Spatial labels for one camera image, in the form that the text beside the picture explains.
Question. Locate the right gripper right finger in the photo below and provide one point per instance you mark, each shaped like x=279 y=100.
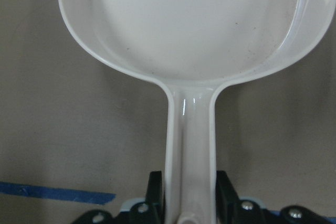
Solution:
x=226 y=197

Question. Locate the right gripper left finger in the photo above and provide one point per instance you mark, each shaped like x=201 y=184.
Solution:
x=154 y=198

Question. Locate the cream plastic dustpan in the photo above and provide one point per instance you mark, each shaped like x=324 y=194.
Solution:
x=193 y=50

